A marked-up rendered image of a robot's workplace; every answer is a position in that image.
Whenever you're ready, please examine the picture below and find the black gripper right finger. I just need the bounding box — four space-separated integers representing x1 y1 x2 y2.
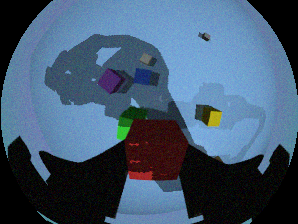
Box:
178 144 263 218

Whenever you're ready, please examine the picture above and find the purple cube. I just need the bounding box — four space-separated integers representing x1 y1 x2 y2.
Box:
97 68 126 93

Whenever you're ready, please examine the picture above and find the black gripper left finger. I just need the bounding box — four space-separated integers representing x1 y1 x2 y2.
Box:
39 140 128 218

